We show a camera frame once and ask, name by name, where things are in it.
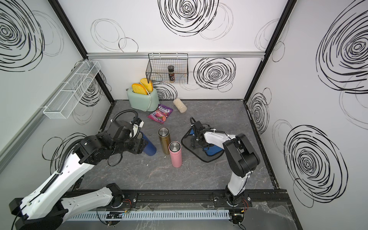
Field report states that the blue thermos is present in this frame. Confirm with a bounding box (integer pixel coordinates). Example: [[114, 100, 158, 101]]
[[140, 132, 157, 156]]

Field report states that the blue and grey cloth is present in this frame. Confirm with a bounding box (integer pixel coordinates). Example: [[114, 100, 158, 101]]
[[181, 127, 224, 163]]

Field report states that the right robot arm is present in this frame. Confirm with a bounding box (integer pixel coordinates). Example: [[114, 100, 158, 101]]
[[182, 117, 260, 207]]

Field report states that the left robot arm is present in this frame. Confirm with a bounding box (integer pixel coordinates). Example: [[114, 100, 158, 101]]
[[9, 109, 148, 230]]

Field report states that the pink thermos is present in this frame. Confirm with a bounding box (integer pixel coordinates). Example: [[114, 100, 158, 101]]
[[169, 141, 182, 168]]

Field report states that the gold thermos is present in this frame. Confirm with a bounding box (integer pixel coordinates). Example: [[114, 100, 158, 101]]
[[158, 127, 171, 155]]

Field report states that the clear jar of oats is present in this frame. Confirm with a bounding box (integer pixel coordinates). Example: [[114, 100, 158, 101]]
[[173, 98, 187, 113]]

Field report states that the purple candy bag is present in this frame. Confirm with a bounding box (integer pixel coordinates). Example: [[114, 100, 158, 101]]
[[148, 104, 173, 124]]

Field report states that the mint green toaster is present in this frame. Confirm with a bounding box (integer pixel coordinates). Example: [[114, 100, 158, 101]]
[[127, 87, 159, 112]]

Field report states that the front yellow toast slice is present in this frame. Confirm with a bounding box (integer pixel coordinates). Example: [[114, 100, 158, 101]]
[[132, 83, 149, 95]]

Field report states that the yellow toast slice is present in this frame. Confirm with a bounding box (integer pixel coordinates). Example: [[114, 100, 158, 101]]
[[140, 78, 153, 93], [132, 83, 149, 95]]

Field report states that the rear yellow toast slice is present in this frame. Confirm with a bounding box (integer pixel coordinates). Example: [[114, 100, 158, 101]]
[[140, 78, 153, 93]]

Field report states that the dark spice bottle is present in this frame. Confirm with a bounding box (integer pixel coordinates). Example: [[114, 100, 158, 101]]
[[167, 65, 175, 82]]

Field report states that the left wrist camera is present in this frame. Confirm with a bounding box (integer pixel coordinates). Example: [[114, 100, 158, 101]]
[[132, 117, 144, 139]]

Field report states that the white slotted cable duct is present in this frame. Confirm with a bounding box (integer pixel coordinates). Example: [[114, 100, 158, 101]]
[[69, 210, 231, 222]]

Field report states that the black wire basket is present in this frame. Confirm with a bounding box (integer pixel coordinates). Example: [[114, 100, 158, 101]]
[[146, 53, 189, 84]]

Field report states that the white mesh wall shelf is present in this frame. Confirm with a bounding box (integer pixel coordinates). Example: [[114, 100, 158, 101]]
[[43, 60, 101, 119]]

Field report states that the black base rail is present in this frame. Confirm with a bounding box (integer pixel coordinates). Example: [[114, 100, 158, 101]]
[[121, 189, 290, 208]]

